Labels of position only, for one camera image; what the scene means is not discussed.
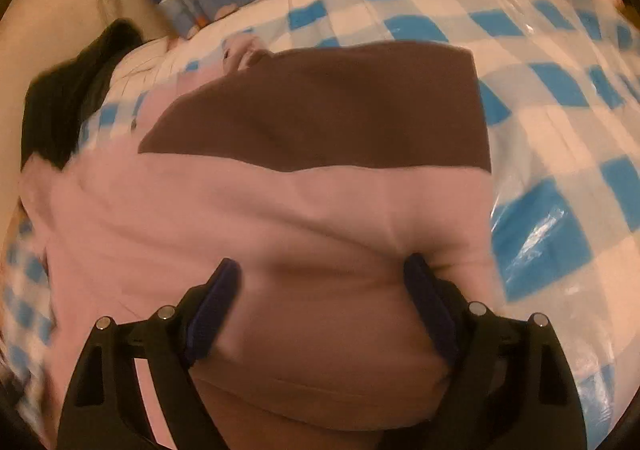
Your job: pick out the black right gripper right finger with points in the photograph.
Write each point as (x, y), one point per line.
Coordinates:
(510, 385)

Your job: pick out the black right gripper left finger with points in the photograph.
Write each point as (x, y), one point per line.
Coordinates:
(123, 364)

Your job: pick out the pink and brown jacket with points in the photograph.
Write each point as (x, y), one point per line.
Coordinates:
(319, 171)

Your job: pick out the blue white checkered bed cover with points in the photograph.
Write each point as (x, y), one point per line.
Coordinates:
(559, 81)

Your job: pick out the black garment pile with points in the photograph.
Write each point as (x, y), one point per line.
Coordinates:
(61, 99)

